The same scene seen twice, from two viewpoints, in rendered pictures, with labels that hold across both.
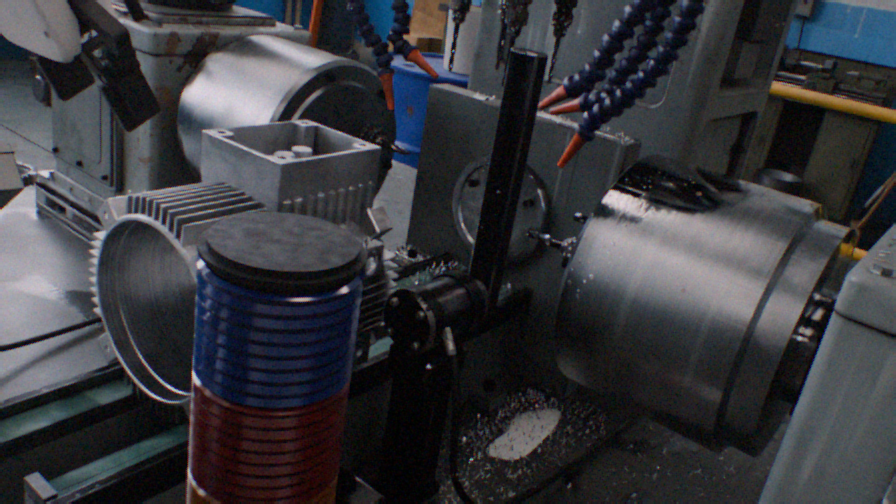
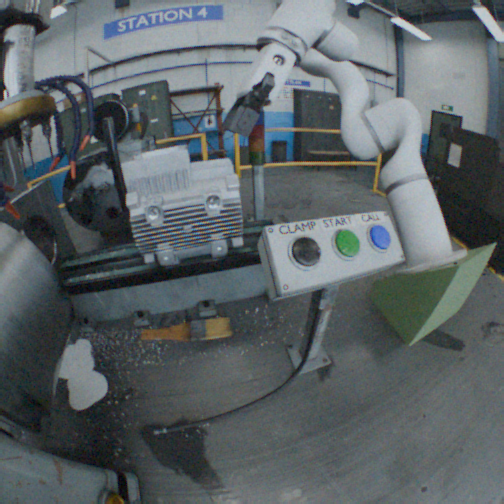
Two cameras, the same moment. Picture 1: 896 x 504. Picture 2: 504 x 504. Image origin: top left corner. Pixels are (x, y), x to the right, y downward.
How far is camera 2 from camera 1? 1.01 m
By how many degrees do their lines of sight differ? 111
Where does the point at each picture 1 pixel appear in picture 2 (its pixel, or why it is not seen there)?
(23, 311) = (243, 463)
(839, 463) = not seen: hidden behind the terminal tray
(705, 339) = not seen: hidden behind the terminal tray
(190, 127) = (18, 367)
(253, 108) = (23, 262)
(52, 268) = not seen: outside the picture
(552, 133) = (32, 194)
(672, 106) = (19, 179)
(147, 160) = (57, 465)
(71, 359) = (230, 388)
